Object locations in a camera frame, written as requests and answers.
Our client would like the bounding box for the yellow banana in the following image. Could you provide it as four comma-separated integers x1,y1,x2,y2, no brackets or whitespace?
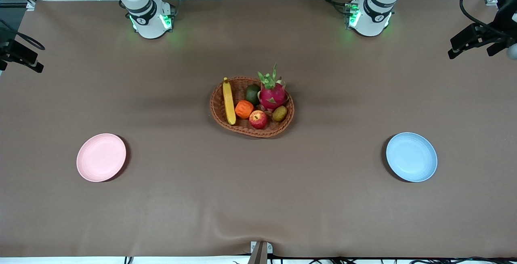
223,77,237,126

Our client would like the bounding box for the red yellow apple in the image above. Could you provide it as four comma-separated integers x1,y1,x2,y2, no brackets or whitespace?
249,110,269,130

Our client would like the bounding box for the pink plate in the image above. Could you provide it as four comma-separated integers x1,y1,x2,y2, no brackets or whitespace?
76,133,127,182

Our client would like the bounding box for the light blue plate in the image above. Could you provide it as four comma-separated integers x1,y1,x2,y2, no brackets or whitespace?
386,132,438,182

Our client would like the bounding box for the brown woven wicker basket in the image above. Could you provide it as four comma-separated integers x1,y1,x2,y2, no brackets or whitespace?
209,76,295,138

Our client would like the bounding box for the pink dragon fruit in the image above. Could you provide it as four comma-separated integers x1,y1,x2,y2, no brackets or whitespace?
257,63,290,111

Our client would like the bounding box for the dark green avocado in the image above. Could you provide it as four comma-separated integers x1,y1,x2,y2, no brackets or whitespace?
246,84,261,106

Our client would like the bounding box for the orange fruit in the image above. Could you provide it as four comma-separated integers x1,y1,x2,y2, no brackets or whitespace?
235,100,254,119

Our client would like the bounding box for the brown table cloth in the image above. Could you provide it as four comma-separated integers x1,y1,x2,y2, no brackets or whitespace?
0,0,517,258

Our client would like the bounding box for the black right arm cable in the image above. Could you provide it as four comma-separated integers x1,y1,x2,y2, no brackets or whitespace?
0,19,46,51

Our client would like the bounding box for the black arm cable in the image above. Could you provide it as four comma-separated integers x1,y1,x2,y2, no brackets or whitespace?
0,19,46,51
460,0,505,34

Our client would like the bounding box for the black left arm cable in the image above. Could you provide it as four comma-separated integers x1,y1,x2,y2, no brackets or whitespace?
460,0,505,34

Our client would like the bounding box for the grey camera stand bracket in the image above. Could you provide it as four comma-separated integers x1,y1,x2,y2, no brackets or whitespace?
248,241,273,264

